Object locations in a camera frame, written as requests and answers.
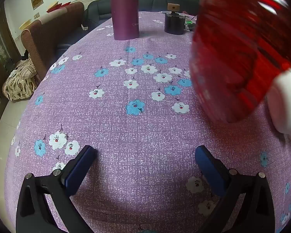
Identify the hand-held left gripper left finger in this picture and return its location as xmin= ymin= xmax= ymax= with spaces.
xmin=16 ymin=145 xmax=97 ymax=233

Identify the black jar with cork stopper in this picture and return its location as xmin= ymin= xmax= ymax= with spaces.
xmin=164 ymin=3 xmax=186 ymax=35

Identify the purple thermos bottle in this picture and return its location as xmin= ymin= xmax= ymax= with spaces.
xmin=109 ymin=0 xmax=140 ymax=40

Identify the patterned beige cushion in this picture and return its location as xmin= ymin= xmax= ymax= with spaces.
xmin=2 ymin=58 xmax=38 ymax=101

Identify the wooden glass-panel cabinet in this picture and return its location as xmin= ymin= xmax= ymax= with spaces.
xmin=0 ymin=5 xmax=21 ymax=117

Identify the purple floral tablecloth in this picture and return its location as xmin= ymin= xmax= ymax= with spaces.
xmin=5 ymin=11 xmax=291 ymax=233

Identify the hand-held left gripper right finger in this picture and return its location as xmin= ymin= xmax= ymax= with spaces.
xmin=195 ymin=145 xmax=275 ymax=233

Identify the black leather sofa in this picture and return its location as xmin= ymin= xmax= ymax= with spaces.
xmin=57 ymin=0 xmax=204 ymax=56

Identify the green packet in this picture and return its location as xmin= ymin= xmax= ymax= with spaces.
xmin=185 ymin=19 xmax=197 ymax=31

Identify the white bowl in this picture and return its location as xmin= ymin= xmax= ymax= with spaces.
xmin=267 ymin=67 xmax=291 ymax=141

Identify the red plate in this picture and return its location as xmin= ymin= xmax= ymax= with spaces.
xmin=189 ymin=0 xmax=291 ymax=124

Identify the brown fabric sofa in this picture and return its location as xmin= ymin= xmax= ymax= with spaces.
xmin=21 ymin=2 xmax=85 ymax=83

